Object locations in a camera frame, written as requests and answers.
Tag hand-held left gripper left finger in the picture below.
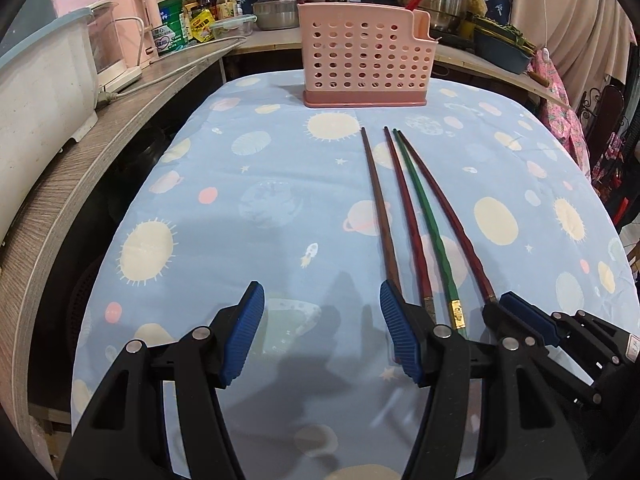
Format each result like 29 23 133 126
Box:
60 281 266 480

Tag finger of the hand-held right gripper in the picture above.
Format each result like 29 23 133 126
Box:
499 291 631 357
481 302 607 409

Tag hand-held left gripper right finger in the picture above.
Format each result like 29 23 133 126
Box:
379 280 613 480

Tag green chopstick with gold band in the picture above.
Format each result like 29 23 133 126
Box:
393 130 468 333

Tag brown chopstick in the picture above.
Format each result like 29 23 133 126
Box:
360 127 403 293

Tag pink perforated utensil basket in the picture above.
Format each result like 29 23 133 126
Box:
297 2 436 109

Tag blue planet print tablecloth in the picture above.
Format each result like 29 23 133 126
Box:
70 72 640 480

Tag black metal chair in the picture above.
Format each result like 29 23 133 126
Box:
582 85 640 232

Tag pink floral cloth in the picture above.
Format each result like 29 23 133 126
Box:
530 47 594 182

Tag grey wooden side counter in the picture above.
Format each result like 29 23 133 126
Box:
10 30 571 411

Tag blue plastic basin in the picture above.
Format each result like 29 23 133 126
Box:
472 27 536 74

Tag green vegetables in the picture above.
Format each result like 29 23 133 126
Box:
474 15 537 52

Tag clear food container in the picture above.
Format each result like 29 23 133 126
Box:
212 15 257 39

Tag beige curtain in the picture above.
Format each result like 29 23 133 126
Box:
510 0 637 92

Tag white appliance with clear jar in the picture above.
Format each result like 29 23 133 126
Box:
90 0 144 92

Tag yellow snack packet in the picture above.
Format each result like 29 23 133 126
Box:
190 10 217 42

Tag white plastic dish tub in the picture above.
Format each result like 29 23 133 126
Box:
0 2 101 252

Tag green and white packet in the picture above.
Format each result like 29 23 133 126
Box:
157 0 189 57

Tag steel pot with lid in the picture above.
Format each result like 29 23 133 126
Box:
252 0 301 31

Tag pink electric kettle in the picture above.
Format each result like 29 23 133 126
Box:
107 0 162 69

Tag white power cable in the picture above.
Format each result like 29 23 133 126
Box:
97 35 251 107

